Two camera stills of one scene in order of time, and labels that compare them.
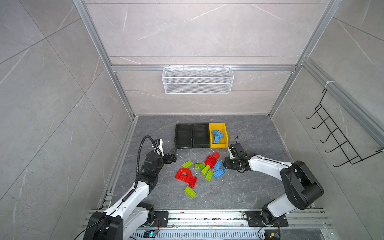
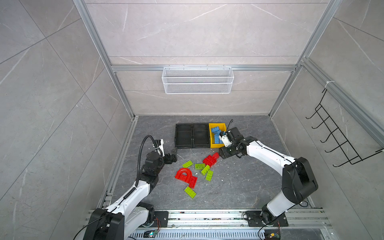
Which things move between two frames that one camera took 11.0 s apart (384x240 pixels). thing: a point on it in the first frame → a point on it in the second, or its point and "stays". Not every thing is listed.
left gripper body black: x=168 y=160 stays
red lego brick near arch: x=192 y=181 stays
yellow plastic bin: x=223 y=142 stays
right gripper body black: x=231 y=163 → x=229 y=151
